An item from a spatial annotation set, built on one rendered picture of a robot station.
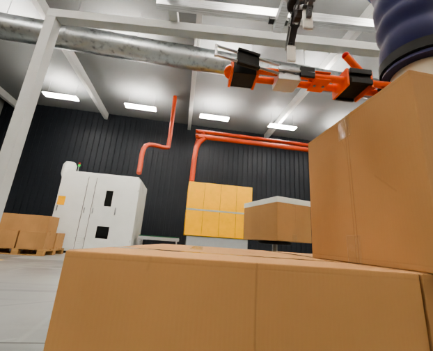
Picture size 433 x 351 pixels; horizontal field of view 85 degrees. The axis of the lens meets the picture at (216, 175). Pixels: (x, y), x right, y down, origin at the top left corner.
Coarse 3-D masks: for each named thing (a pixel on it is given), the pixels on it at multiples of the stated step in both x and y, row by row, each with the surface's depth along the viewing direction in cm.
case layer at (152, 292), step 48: (96, 288) 37; (144, 288) 37; (192, 288) 38; (240, 288) 38; (288, 288) 39; (336, 288) 39; (384, 288) 40; (432, 288) 40; (48, 336) 35; (96, 336) 35; (144, 336) 36; (192, 336) 36; (240, 336) 36; (288, 336) 37; (336, 336) 37; (384, 336) 38; (432, 336) 38
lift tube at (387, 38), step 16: (384, 0) 84; (400, 0) 80; (416, 0) 76; (432, 0) 75; (384, 16) 84; (400, 16) 79; (416, 16) 76; (432, 16) 73; (384, 32) 84; (400, 32) 77; (416, 32) 74; (432, 32) 72; (384, 48) 82; (432, 48) 70; (400, 64) 76; (384, 80) 84
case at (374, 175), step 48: (384, 96) 55; (432, 96) 48; (336, 144) 70; (384, 144) 53; (432, 144) 45; (336, 192) 68; (384, 192) 52; (432, 192) 42; (336, 240) 66; (384, 240) 50; (432, 240) 41
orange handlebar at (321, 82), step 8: (224, 72) 72; (264, 72) 71; (320, 72) 72; (328, 72) 72; (264, 80) 74; (272, 80) 75; (312, 80) 73; (320, 80) 72; (328, 80) 72; (336, 80) 72; (344, 80) 72; (376, 80) 73; (312, 88) 76; (320, 88) 75; (328, 88) 76; (336, 88) 76
